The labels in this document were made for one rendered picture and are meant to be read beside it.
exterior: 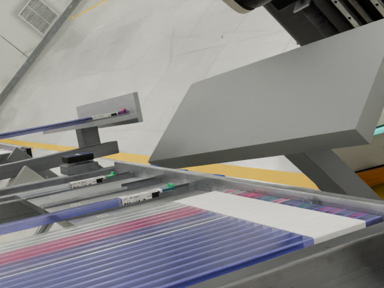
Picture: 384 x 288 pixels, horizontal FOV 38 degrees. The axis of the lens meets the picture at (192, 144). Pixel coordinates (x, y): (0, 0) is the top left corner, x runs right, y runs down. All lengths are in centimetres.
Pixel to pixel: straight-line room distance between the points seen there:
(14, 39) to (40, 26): 45
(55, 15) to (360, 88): 811
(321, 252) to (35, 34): 840
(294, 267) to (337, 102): 53
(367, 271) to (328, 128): 44
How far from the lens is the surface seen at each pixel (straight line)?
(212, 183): 75
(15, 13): 874
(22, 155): 177
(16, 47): 867
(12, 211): 103
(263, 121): 103
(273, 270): 41
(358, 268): 47
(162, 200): 75
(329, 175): 121
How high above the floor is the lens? 109
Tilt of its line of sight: 24 degrees down
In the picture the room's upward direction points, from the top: 50 degrees counter-clockwise
